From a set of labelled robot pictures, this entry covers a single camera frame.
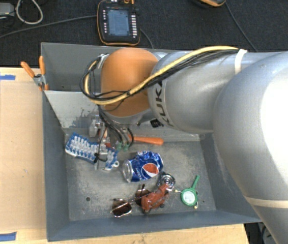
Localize grey metal bin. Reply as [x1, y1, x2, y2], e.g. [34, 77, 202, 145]
[40, 42, 262, 242]

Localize green round hand mirror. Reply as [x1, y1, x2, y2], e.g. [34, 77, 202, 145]
[180, 174, 201, 209]

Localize red-brown toy vehicle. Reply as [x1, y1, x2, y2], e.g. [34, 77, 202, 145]
[140, 184, 170, 215]

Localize silver round metal piece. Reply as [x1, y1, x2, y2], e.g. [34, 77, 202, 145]
[156, 172, 176, 191]

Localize brown-lens sunglasses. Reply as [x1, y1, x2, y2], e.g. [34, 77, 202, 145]
[110, 184, 146, 218]

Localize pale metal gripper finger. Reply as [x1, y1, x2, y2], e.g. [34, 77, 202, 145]
[94, 146, 109, 171]
[89, 118, 102, 138]

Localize brown cardboard board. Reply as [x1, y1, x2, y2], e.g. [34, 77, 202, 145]
[0, 81, 47, 233]

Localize blue and white brush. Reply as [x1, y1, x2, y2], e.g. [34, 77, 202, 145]
[65, 132, 120, 172]

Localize crushed blue soda can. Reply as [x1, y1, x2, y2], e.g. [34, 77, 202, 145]
[122, 150, 164, 183]

